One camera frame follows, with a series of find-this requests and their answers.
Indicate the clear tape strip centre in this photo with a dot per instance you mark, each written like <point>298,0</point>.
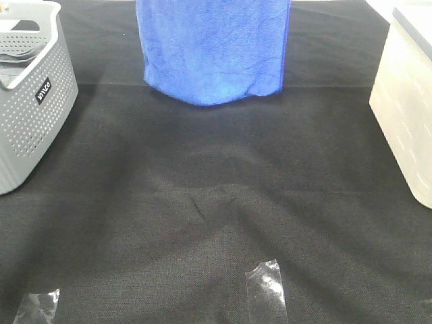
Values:
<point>265,294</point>

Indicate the black fabric table mat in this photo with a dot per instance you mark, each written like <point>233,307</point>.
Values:
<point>149,210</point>

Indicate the clear tape strip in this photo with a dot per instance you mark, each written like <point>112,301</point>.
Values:
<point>265,294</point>
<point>37,308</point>

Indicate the white plastic storage box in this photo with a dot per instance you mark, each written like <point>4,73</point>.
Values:
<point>401,94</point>

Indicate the blue microfibre towel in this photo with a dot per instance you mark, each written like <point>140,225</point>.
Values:
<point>209,53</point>

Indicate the clear tape strip left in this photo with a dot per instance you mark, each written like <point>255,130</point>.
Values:
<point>37,308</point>

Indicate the grey perforated plastic basket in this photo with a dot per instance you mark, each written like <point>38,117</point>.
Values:
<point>36,104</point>

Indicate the grey cloth in basket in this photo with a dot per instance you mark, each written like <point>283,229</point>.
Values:
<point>12,65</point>

